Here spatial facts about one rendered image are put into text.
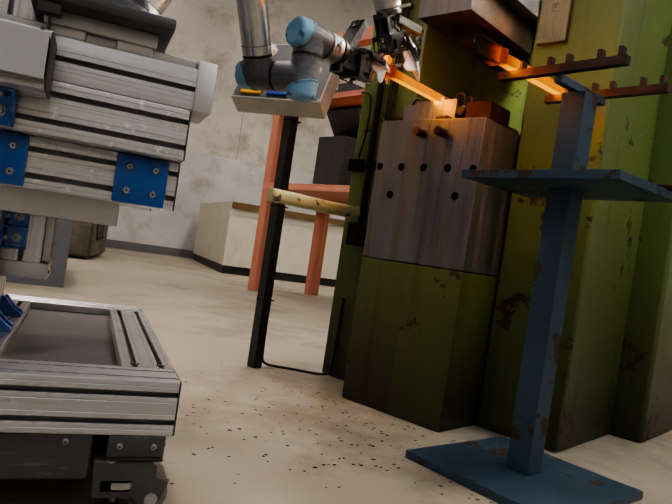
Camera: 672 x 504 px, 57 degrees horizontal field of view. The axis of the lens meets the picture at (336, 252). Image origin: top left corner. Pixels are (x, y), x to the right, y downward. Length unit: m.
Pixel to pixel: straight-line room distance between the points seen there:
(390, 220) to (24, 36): 1.26
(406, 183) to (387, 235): 0.17
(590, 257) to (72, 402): 1.41
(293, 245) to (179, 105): 6.33
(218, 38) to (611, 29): 8.43
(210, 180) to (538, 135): 8.00
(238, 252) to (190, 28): 4.03
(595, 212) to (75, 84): 1.38
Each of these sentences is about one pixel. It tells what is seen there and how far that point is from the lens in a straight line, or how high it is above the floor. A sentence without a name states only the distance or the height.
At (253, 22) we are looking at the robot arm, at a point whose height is 0.99.
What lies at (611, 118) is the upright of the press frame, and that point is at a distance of 1.96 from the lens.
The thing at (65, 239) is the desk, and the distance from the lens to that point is 4.06.
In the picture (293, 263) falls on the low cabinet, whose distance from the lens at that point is 7.43.
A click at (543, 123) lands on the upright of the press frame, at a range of 2.00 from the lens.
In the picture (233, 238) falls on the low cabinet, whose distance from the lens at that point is 7.23.
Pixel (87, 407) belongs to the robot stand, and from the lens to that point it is 1.06.
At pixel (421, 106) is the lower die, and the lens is 2.07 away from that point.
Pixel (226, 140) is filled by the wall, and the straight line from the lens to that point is 9.79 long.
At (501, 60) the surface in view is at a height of 0.97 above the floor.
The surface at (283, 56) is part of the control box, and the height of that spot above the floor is 1.14.
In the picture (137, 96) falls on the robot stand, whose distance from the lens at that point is 1.14.
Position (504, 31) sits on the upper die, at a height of 1.28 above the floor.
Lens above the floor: 0.48
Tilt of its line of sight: level
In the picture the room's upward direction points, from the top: 9 degrees clockwise
